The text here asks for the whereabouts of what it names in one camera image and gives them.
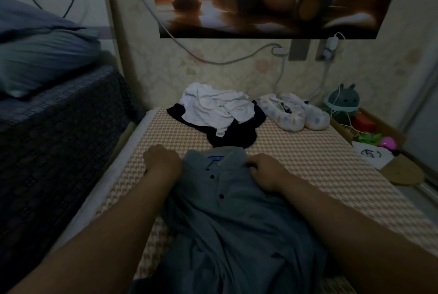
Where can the person's left hand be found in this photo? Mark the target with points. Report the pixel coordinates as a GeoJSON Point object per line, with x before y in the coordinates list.
{"type": "Point", "coordinates": [163, 162]}

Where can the person's right hand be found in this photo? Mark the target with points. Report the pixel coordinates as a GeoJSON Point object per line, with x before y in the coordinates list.
{"type": "Point", "coordinates": [268, 170]}

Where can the black garment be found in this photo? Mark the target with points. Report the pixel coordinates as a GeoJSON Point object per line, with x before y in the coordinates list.
{"type": "Point", "coordinates": [239, 136]}

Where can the pile of grey-blue clothes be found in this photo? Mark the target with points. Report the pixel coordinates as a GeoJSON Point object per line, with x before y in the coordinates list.
{"type": "Point", "coordinates": [233, 235]}

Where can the white polo shirt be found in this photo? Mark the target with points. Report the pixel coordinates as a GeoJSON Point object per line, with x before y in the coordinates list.
{"type": "Point", "coordinates": [215, 105]}

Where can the person's right forearm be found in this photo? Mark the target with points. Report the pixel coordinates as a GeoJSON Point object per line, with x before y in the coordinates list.
{"type": "Point", "coordinates": [363, 235]}

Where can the person's left forearm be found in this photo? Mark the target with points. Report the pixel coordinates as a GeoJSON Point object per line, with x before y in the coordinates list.
{"type": "Point", "coordinates": [89, 242]}

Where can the teal round bunny lamp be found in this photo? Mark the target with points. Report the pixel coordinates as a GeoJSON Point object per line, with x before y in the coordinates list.
{"type": "Point", "coordinates": [342, 99]}

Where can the dark patterned bed cover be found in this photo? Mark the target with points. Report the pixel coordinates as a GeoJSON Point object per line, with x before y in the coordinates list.
{"type": "Point", "coordinates": [58, 160]}

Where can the white printed card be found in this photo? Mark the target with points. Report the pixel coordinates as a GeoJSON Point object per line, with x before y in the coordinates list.
{"type": "Point", "coordinates": [373, 155]}

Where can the green toy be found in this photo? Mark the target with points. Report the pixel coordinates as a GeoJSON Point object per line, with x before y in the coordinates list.
{"type": "Point", "coordinates": [369, 138]}

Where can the red toy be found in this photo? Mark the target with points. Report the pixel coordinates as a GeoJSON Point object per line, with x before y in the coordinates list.
{"type": "Point", "coordinates": [364, 123]}

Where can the pink ball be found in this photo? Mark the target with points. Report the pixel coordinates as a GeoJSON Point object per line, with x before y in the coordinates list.
{"type": "Point", "coordinates": [389, 143]}

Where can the wooden bedside tray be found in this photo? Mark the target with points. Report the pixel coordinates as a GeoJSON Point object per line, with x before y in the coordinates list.
{"type": "Point", "coordinates": [407, 170]}

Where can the white charger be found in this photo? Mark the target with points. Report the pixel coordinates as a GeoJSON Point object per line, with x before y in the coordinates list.
{"type": "Point", "coordinates": [332, 45]}

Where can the grey-green pillow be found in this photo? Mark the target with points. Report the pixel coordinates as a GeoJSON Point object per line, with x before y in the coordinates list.
{"type": "Point", "coordinates": [44, 61]}

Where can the grey sliding door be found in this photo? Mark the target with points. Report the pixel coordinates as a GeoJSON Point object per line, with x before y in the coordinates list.
{"type": "Point", "coordinates": [424, 140]}

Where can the blue pillow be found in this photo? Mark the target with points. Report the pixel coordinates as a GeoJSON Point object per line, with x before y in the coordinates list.
{"type": "Point", "coordinates": [27, 16]}

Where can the white wall plug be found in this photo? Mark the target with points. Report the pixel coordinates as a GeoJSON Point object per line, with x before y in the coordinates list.
{"type": "Point", "coordinates": [279, 51]}

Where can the grey wall socket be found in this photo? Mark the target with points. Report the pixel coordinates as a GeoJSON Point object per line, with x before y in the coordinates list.
{"type": "Point", "coordinates": [300, 49]}

